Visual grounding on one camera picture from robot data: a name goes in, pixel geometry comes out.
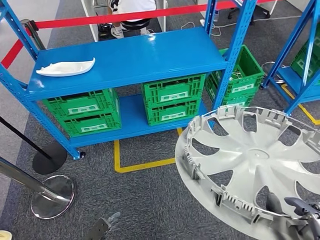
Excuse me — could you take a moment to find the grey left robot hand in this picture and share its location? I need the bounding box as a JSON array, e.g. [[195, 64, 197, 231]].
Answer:
[[107, 211, 122, 228]]

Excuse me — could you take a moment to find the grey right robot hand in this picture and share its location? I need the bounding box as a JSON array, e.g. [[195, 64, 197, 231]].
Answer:
[[266, 192, 320, 240]]

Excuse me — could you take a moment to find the grey plastic wheel cover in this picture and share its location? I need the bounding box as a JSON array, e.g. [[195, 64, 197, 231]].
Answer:
[[174, 105, 320, 240]]

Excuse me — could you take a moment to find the blue wheeled shelf rack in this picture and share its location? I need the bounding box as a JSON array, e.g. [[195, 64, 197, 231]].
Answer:
[[260, 0, 320, 115]]

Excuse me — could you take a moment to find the blue metal shelf rack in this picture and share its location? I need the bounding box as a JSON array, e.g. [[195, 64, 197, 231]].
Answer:
[[0, 0, 258, 162]]

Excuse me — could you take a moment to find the white plastic trim part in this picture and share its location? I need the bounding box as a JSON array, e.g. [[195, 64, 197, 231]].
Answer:
[[35, 57, 96, 78]]

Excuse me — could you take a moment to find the chrome stanchion with base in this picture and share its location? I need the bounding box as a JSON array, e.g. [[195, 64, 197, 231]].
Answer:
[[0, 156, 76, 220]]

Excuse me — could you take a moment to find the black stanchion with base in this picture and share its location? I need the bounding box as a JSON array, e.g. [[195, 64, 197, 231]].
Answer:
[[0, 115, 68, 175]]

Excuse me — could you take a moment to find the chrome round stanchion base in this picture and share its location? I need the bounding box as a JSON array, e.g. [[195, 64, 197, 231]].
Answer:
[[261, 61, 286, 84]]

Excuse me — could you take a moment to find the black swivel stool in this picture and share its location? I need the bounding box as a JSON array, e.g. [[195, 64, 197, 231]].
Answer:
[[120, 18, 152, 36]]

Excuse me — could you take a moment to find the red barrier belt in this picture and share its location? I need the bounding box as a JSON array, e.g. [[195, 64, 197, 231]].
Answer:
[[0, 39, 24, 70], [35, 0, 237, 30]]

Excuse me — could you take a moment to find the person on stool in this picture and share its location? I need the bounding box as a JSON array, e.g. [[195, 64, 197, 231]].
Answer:
[[108, 0, 157, 40]]

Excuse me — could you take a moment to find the black office chair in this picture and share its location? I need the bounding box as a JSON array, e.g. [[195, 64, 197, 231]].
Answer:
[[227, 4, 271, 20]]

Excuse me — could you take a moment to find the white wire bundle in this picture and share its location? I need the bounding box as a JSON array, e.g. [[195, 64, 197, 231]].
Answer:
[[229, 67, 245, 80]]

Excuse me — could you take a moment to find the white floor cable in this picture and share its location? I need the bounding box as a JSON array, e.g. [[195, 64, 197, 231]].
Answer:
[[180, 14, 302, 37]]

